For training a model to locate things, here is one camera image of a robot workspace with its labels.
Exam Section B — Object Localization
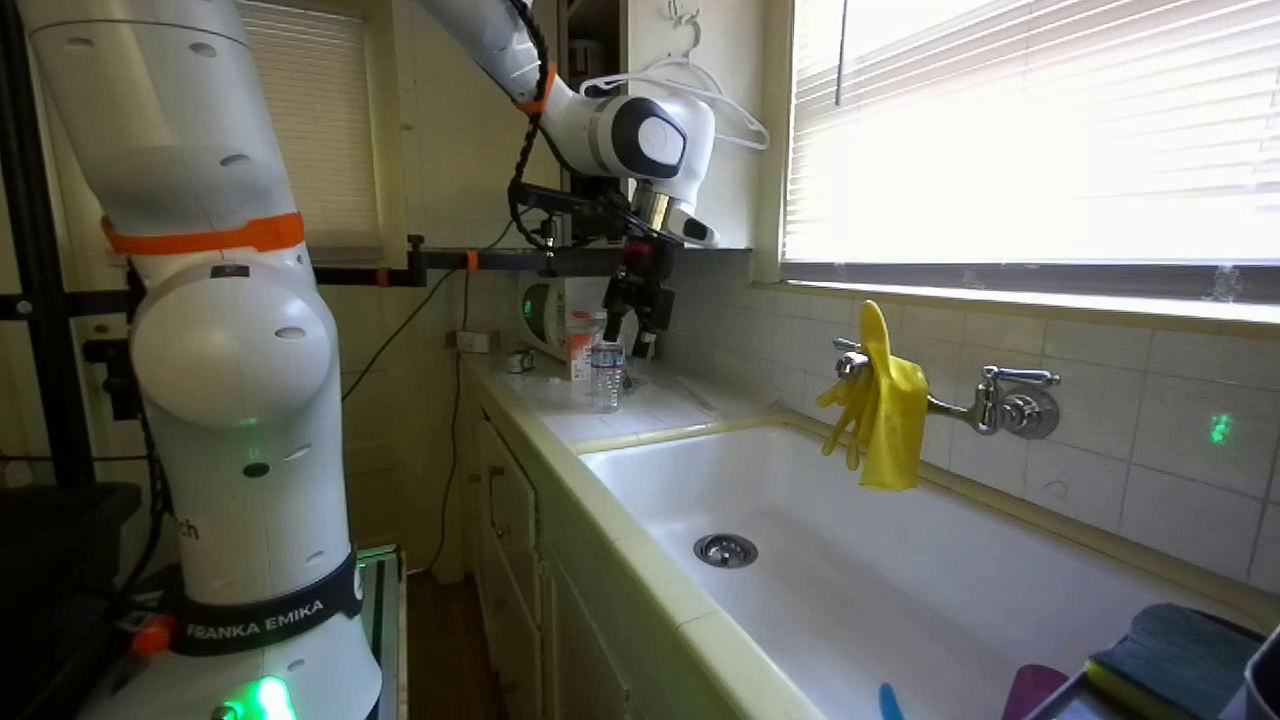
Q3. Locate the narrow white window blind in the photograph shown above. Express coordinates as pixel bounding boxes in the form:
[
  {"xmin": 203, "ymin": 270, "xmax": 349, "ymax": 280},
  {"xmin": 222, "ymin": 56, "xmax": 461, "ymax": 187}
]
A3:
[{"xmin": 235, "ymin": 0, "xmax": 383, "ymax": 252}]

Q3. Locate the black vertical stand pole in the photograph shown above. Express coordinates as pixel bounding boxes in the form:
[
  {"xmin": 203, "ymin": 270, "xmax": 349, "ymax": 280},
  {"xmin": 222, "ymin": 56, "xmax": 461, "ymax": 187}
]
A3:
[{"xmin": 0, "ymin": 0, "xmax": 102, "ymax": 492}]

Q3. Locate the white clothes hanger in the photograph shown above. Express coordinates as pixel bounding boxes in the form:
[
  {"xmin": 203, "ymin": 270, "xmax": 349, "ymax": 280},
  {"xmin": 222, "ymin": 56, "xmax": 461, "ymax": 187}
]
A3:
[{"xmin": 637, "ymin": 7, "xmax": 772, "ymax": 152}]

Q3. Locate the white ceramic sink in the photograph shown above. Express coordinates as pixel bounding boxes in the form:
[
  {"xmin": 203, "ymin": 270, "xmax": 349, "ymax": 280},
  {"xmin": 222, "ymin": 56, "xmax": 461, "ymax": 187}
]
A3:
[{"xmin": 580, "ymin": 416, "xmax": 1213, "ymax": 720}]

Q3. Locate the black camera on bar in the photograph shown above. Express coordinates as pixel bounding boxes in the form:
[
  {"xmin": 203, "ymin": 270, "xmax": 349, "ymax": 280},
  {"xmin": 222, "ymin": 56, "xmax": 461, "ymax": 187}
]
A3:
[{"xmin": 504, "ymin": 178, "xmax": 597, "ymax": 225}]

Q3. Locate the wide white window blind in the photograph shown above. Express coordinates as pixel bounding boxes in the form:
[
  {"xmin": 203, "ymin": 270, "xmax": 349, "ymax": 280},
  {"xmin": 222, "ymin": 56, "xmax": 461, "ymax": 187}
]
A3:
[{"xmin": 784, "ymin": 0, "xmax": 1280, "ymax": 267}]

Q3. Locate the clear water bottle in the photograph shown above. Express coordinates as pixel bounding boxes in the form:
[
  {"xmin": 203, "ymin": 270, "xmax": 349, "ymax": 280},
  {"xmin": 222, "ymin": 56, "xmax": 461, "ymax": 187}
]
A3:
[{"xmin": 583, "ymin": 335, "xmax": 630, "ymax": 413}]

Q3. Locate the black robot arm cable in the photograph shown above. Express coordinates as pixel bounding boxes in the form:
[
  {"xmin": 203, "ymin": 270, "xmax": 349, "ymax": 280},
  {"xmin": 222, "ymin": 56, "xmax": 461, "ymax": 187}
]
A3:
[{"xmin": 504, "ymin": 0, "xmax": 566, "ymax": 255}]

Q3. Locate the black side table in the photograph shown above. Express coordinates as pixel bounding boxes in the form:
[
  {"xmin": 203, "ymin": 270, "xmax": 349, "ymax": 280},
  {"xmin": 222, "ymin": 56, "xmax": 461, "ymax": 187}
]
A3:
[{"xmin": 0, "ymin": 481, "xmax": 150, "ymax": 720}]

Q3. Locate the pale kitchen base cabinet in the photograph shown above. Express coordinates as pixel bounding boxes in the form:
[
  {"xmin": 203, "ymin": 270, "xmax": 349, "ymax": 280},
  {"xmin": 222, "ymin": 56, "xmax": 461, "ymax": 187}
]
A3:
[{"xmin": 456, "ymin": 374, "xmax": 752, "ymax": 720}]

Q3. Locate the chrome wall tap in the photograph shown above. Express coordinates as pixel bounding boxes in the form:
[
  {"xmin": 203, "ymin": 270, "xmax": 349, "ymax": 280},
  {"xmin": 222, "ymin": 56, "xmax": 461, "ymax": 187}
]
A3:
[{"xmin": 831, "ymin": 335, "xmax": 1069, "ymax": 442}]

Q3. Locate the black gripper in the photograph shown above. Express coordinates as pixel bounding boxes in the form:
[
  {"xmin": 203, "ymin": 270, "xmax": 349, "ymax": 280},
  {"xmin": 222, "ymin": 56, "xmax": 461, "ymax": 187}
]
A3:
[{"xmin": 613, "ymin": 236, "xmax": 679, "ymax": 364}]

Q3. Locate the green edged robot cart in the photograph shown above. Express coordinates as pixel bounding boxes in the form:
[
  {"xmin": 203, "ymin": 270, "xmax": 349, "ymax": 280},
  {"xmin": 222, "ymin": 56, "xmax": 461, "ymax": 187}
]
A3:
[{"xmin": 351, "ymin": 541, "xmax": 413, "ymax": 720}]

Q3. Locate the grey dish container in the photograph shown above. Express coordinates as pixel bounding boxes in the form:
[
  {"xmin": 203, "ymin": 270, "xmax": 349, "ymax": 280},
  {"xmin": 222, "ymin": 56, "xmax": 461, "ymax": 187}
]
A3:
[{"xmin": 1217, "ymin": 623, "xmax": 1280, "ymax": 720}]

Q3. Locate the black clamp bar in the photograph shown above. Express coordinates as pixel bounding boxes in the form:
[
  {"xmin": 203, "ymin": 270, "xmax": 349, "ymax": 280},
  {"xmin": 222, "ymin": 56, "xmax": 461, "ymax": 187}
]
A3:
[{"xmin": 313, "ymin": 236, "xmax": 634, "ymax": 292}]

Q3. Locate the blue folded cloth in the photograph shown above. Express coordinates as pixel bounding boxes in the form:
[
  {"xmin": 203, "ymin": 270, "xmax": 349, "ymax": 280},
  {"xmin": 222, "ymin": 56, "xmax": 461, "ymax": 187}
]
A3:
[{"xmin": 1083, "ymin": 598, "xmax": 1264, "ymax": 720}]

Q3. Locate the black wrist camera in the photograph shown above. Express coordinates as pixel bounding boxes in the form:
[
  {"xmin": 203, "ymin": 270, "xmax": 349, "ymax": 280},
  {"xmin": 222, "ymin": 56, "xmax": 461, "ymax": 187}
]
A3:
[{"xmin": 566, "ymin": 182, "xmax": 716, "ymax": 252}]

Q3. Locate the metal sink drain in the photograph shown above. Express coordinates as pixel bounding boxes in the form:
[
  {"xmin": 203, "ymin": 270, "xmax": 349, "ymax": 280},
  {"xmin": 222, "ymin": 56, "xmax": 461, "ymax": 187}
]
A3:
[{"xmin": 692, "ymin": 526, "xmax": 764, "ymax": 573}]

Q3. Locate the purple plastic cup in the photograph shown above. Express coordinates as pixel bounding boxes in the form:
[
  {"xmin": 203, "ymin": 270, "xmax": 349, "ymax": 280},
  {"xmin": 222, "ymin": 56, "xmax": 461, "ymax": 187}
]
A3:
[{"xmin": 1002, "ymin": 658, "xmax": 1073, "ymax": 720}]

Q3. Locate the thin black camera cable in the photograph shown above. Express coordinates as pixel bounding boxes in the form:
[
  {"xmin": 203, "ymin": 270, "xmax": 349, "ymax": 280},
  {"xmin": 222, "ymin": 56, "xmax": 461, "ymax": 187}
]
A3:
[{"xmin": 337, "ymin": 215, "xmax": 529, "ymax": 404}]

